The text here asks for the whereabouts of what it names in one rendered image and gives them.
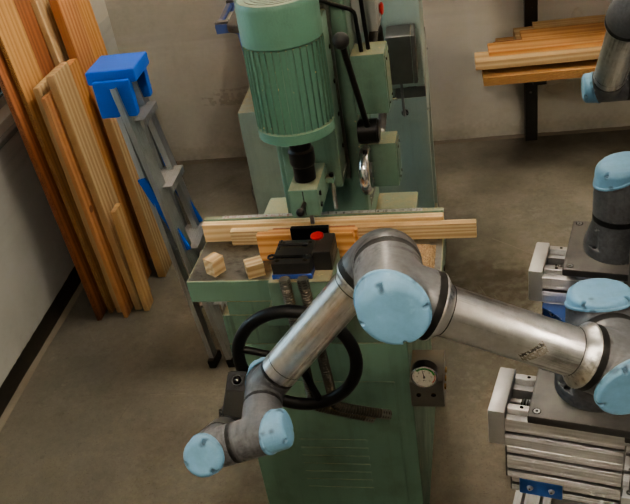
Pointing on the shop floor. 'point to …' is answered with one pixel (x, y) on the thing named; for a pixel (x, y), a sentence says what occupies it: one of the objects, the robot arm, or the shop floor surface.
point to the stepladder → (158, 177)
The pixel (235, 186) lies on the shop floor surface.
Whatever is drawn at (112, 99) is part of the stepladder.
